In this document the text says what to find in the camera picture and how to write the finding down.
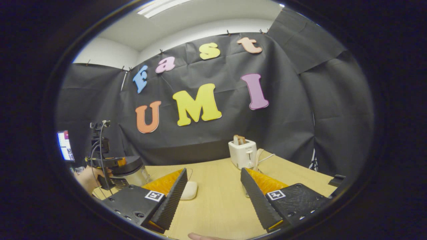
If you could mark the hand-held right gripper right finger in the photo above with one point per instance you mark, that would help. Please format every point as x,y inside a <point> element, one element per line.
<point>260,200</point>

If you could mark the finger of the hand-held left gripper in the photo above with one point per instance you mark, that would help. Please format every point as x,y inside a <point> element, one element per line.
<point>120,162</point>

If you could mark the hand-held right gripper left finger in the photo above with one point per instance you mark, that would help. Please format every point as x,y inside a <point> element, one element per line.
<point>168,200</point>

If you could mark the black silver rice cooker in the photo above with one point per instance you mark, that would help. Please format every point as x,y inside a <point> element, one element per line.
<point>133,165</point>

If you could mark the white rice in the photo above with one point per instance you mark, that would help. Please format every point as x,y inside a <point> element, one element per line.
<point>190,190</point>

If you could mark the computer monitor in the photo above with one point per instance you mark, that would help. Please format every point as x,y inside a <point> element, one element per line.
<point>65,146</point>

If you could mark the clear glass container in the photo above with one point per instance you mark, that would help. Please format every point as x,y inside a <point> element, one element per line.
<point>190,173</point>

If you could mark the white toaster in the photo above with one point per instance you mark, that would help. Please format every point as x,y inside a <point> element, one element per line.
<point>243,155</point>

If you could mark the toasted bread slice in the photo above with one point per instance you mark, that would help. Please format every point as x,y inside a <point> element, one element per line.
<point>239,140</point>

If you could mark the small black block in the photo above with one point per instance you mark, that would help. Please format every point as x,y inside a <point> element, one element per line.
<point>337,180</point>

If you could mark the black backdrop cloth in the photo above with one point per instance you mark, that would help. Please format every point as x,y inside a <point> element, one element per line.
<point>293,116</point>

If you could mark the ceiling light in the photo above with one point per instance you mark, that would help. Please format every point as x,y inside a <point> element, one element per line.
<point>163,7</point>

